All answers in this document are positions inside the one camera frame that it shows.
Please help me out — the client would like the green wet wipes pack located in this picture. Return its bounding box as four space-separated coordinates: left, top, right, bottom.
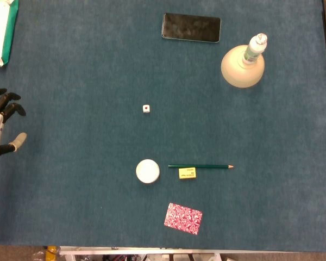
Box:
0 0 19 67

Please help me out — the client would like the yellow clamp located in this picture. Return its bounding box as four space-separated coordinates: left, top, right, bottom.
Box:
45 246 58 261

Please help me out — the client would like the yellow eraser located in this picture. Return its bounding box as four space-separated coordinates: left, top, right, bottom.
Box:
178 167 197 180

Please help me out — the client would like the red patterned playing card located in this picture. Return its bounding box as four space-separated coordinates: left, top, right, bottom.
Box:
164 202 203 235

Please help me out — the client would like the green pencil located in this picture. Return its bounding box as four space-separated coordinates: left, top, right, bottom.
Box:
168 164 234 170

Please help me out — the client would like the black smartphone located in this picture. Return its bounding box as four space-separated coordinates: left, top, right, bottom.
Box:
161 13 222 44

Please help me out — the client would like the beige upturned bowl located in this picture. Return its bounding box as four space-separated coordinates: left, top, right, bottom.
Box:
221 45 266 89

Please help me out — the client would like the white plastic bottle green label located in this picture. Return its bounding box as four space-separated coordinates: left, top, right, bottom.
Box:
242 33 268 65

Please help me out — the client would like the white metal table frame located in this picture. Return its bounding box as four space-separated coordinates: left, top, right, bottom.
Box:
59 246 299 261

